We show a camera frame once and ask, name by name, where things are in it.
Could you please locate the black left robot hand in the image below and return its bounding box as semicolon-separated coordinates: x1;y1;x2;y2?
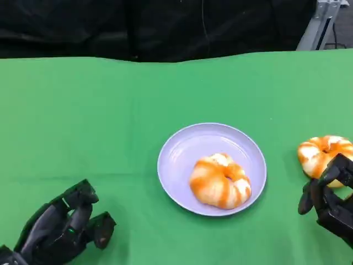
13;178;117;265

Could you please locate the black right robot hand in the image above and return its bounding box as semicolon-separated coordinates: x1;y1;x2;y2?
297;152;353;250

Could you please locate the orange white toy bread roll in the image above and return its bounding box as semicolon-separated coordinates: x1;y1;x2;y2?
189;152;253;210
297;135;353;189

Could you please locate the green table cloth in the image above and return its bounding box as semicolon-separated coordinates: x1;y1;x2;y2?
0;48;353;265

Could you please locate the lilac plate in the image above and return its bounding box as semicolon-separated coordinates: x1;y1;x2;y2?
157;122;268;217

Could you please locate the black backdrop curtain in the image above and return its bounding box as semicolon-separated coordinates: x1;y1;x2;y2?
0;0;318;63

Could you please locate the thin black cable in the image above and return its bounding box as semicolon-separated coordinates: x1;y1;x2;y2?
331;21;339;48

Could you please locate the grey metal frame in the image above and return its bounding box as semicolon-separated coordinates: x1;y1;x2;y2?
296;0;343;52

